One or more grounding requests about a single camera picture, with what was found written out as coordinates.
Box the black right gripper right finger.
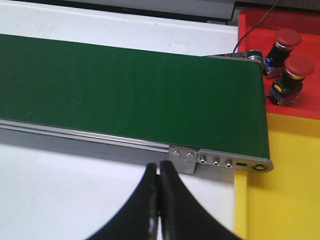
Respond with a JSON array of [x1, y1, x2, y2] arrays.
[[159, 160, 239, 240]]

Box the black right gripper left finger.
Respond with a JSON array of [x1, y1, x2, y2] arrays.
[[89, 163, 159, 240]]

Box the red push button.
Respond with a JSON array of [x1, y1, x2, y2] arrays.
[[267, 55, 315, 106], [263, 28, 302, 79]]

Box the yellow plastic tray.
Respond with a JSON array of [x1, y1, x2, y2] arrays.
[[233, 113, 320, 240]]

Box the green conveyor belt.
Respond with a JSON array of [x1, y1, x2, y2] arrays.
[[0, 34, 274, 174]]

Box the red plastic tray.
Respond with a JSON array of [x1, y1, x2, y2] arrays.
[[237, 8, 320, 120]]

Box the grey stone counter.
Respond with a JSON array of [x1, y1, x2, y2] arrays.
[[74, 0, 236, 24]]

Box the red black sensor wire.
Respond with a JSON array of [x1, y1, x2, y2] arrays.
[[232, 0, 282, 54]]

